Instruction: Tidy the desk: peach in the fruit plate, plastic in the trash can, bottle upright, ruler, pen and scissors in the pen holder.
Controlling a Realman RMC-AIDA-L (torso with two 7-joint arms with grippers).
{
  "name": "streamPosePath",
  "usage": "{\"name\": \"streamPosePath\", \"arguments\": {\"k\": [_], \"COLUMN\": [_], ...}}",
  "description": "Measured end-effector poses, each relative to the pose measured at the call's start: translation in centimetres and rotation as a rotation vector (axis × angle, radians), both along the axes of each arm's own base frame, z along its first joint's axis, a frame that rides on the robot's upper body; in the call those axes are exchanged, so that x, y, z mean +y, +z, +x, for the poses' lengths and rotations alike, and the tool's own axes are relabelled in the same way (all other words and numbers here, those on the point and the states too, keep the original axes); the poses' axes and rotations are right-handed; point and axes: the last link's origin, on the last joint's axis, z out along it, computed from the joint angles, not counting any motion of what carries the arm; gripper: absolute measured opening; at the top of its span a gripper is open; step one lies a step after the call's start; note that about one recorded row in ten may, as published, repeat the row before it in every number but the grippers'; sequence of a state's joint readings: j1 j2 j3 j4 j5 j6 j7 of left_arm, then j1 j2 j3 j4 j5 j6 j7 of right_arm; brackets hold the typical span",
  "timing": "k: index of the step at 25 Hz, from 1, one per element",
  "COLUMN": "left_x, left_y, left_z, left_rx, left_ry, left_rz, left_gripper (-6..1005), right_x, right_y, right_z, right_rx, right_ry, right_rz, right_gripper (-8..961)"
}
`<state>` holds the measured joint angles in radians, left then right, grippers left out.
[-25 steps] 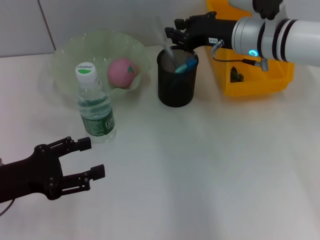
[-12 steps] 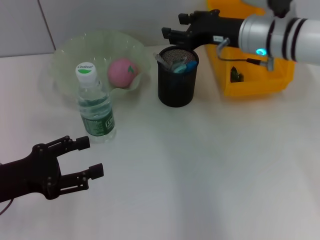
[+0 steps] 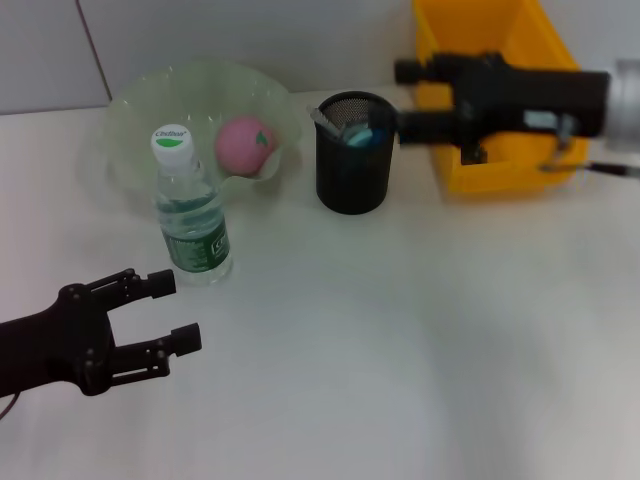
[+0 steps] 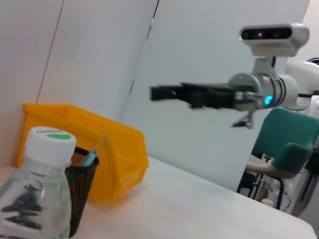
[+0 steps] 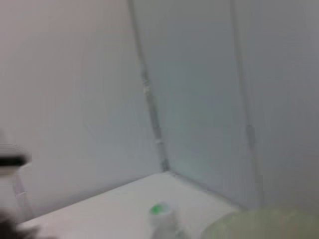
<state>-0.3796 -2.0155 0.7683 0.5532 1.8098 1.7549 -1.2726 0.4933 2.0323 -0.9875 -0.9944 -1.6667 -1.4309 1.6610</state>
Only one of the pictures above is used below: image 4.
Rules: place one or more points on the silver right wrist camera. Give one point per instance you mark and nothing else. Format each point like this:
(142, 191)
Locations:
(274, 35)

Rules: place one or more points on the blue scissors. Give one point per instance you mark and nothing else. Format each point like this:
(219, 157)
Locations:
(87, 159)

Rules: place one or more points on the teal office chair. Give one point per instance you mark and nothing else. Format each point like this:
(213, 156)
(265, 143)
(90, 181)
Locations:
(281, 129)

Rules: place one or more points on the yellow plastic bin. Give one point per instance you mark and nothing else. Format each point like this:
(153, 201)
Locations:
(119, 149)

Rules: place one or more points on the clear water bottle green label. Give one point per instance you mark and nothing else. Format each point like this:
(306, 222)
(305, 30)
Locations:
(37, 186)

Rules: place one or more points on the black mesh pen holder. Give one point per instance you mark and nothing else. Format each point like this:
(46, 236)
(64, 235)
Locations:
(79, 199)

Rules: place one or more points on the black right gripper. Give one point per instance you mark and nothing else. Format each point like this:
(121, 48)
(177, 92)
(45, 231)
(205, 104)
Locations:
(209, 97)

